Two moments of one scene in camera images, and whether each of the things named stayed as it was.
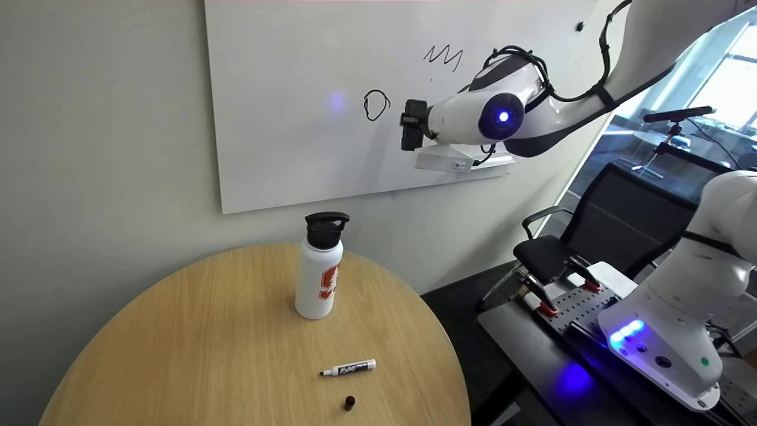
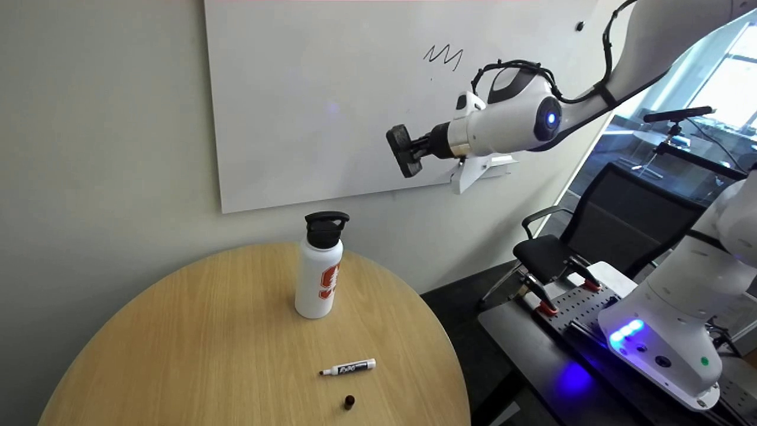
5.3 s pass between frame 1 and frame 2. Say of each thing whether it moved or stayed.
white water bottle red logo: stayed
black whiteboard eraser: moved
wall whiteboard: stayed
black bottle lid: stayed
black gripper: moved
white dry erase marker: stayed
